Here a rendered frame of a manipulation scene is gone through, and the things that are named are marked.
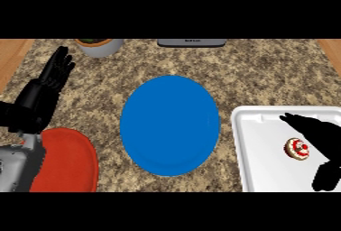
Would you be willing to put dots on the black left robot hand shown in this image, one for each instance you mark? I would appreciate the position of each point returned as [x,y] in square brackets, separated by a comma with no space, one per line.
[38,93]

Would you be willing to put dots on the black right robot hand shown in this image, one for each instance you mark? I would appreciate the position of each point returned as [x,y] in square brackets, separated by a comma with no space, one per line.
[327,132]

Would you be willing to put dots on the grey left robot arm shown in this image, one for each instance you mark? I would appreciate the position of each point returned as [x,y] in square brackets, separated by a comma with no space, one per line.
[19,162]

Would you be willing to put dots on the white rectangular tray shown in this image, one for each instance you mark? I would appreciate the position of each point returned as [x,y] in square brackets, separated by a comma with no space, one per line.
[267,150]

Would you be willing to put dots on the red oval plate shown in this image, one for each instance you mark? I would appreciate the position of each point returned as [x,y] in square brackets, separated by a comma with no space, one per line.
[67,162]

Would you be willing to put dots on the blue oval plate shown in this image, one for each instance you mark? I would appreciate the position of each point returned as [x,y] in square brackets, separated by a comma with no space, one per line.
[171,124]

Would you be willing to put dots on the grey plant pot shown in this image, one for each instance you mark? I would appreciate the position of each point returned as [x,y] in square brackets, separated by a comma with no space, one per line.
[100,46]

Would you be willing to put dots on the grey flat appliance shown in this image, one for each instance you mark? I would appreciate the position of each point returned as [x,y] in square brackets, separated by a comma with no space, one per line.
[193,42]

